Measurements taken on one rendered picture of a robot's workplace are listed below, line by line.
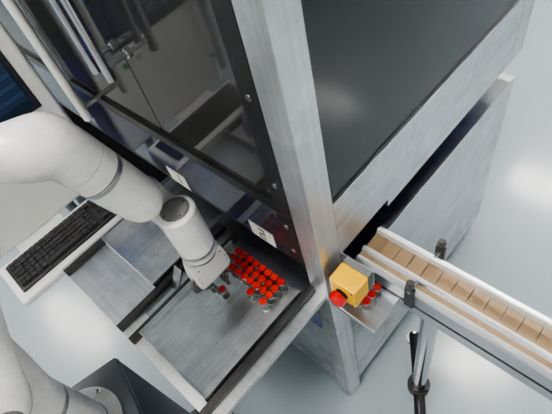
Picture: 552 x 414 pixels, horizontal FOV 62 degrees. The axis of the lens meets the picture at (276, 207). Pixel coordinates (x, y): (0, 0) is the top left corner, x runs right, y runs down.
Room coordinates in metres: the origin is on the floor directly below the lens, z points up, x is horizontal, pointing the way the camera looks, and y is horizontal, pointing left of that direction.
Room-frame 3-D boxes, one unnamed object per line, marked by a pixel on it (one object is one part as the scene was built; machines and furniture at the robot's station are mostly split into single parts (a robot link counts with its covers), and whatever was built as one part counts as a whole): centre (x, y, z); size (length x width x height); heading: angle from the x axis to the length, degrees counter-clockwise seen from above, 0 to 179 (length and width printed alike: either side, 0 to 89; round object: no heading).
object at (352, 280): (0.49, -0.11, 0.99); 0.08 x 0.07 x 0.07; 124
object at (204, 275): (0.62, 0.20, 1.07); 0.10 x 0.07 x 0.11; 124
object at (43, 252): (1.07, 0.71, 0.82); 0.40 x 0.14 x 0.02; 123
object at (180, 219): (0.63, 0.20, 1.21); 0.09 x 0.08 x 0.13; 29
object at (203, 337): (0.57, 0.22, 0.90); 0.34 x 0.26 x 0.04; 124
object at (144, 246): (0.91, 0.32, 0.90); 0.34 x 0.26 x 0.04; 124
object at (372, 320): (0.50, -0.15, 0.87); 0.14 x 0.13 x 0.02; 124
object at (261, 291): (0.63, 0.13, 0.90); 0.18 x 0.02 x 0.05; 34
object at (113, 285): (0.73, 0.28, 0.87); 0.70 x 0.48 x 0.02; 34
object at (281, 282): (0.65, 0.09, 0.90); 0.18 x 0.02 x 0.05; 34
